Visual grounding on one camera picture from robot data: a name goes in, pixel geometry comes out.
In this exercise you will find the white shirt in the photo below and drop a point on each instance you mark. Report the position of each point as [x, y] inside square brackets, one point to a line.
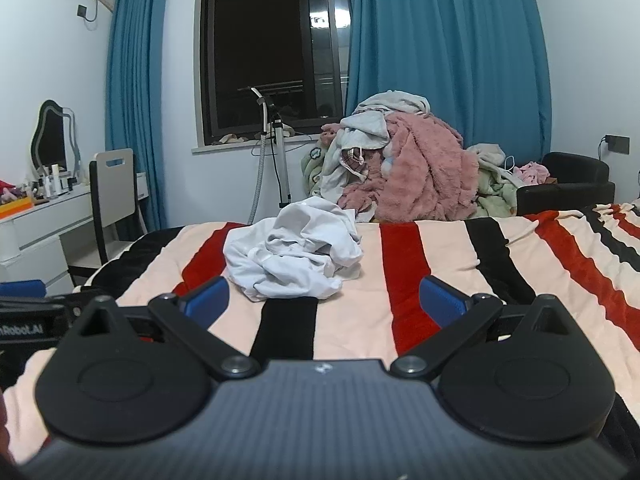
[295, 250]

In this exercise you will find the beige garment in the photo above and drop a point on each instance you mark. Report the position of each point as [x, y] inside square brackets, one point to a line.
[395, 100]

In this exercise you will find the group of cosmetic bottles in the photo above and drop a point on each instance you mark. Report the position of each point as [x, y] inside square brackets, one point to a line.
[55, 182]

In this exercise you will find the small pink cloth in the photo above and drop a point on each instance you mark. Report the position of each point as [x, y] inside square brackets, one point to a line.
[532, 172]

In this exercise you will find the black wall socket with charger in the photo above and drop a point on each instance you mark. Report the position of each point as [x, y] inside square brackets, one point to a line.
[617, 144]

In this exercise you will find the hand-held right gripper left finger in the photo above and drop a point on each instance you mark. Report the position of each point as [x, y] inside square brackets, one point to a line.
[209, 300]

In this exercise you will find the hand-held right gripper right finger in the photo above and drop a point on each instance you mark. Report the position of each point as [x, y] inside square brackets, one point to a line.
[441, 301]

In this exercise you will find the dark window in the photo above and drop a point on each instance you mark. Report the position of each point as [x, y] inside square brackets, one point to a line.
[255, 50]

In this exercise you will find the white dressing table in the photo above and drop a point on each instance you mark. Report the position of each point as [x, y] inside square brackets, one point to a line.
[35, 240]

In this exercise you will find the black armchair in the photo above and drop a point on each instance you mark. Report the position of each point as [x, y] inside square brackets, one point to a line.
[575, 182]

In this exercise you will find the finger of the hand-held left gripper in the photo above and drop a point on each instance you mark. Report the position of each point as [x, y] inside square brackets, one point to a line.
[20, 289]

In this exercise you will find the pink fluffy blanket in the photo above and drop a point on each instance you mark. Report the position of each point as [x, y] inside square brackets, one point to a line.
[425, 180]

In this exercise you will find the orange box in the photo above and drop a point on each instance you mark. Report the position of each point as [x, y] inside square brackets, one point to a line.
[15, 206]

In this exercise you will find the narrow blue curtain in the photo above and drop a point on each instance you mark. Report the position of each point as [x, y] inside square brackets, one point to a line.
[135, 110]

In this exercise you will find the striped red black cream blanket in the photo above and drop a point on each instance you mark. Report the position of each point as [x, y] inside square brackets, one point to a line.
[500, 280]

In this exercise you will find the wide blue curtain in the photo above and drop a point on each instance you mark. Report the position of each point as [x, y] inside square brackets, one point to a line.
[450, 50]

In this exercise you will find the grey hooded sweater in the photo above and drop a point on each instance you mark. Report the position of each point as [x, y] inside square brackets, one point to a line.
[362, 130]

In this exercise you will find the small beige cloth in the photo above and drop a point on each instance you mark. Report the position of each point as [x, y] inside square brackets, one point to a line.
[230, 138]

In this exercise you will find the wavy framed mirror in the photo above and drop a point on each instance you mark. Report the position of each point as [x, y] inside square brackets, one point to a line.
[50, 137]

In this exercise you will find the pile of clothes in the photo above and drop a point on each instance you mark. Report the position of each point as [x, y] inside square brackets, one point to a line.
[312, 170]

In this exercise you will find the light grey garment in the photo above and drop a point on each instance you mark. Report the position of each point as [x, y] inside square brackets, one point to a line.
[487, 154]

